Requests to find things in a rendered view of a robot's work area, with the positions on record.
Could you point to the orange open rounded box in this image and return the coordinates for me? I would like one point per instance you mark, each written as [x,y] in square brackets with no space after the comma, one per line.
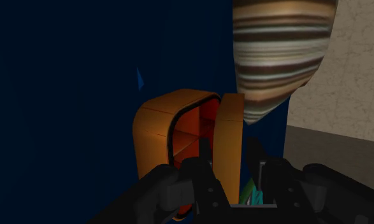
[152,133]

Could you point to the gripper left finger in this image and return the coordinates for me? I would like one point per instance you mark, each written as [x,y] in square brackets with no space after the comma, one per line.
[202,189]

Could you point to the dark blue sofa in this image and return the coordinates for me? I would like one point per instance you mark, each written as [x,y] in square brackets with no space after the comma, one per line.
[65,93]

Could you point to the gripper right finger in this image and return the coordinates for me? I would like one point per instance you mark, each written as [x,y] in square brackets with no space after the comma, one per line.
[298,192]

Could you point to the green and teal object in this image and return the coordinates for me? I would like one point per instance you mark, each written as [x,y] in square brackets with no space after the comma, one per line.
[250,195]

